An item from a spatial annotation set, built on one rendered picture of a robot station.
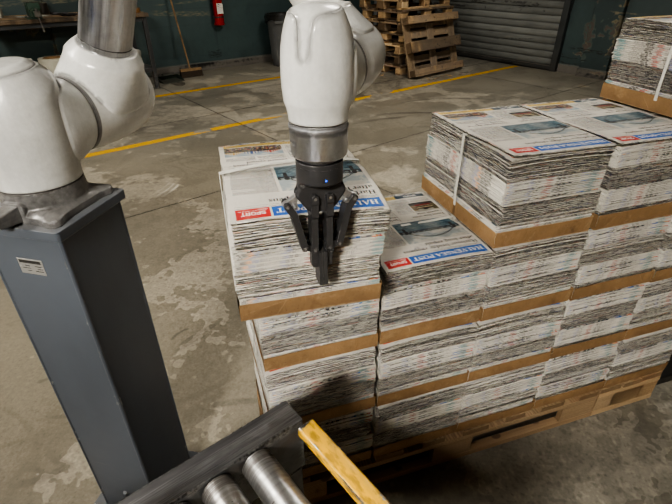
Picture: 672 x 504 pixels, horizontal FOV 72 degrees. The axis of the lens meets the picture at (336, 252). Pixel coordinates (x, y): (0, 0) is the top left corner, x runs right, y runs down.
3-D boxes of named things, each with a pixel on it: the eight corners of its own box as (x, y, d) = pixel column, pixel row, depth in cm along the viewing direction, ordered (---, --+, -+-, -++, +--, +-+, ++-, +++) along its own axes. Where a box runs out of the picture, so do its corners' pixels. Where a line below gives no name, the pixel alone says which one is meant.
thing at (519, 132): (431, 115, 129) (431, 111, 129) (517, 106, 137) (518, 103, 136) (512, 160, 100) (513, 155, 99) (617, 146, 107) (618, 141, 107)
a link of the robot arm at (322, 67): (340, 133, 64) (367, 109, 74) (341, 5, 55) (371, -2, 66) (270, 125, 67) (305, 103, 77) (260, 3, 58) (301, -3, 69)
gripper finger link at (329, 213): (319, 185, 77) (327, 184, 77) (321, 242, 83) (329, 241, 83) (325, 194, 74) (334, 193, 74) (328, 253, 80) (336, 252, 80)
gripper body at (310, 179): (337, 145, 76) (337, 196, 81) (287, 151, 74) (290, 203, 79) (352, 161, 70) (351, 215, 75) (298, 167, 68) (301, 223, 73)
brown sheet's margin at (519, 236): (420, 187, 141) (421, 174, 139) (501, 176, 149) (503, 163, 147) (492, 249, 111) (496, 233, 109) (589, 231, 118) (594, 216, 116)
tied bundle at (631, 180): (501, 178, 149) (515, 105, 137) (574, 167, 157) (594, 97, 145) (591, 233, 119) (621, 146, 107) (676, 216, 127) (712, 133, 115)
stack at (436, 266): (258, 415, 171) (231, 215, 127) (524, 347, 202) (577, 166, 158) (280, 516, 140) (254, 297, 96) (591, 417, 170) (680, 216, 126)
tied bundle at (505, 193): (419, 189, 142) (427, 113, 130) (501, 177, 150) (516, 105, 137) (491, 251, 111) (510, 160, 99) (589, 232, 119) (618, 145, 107)
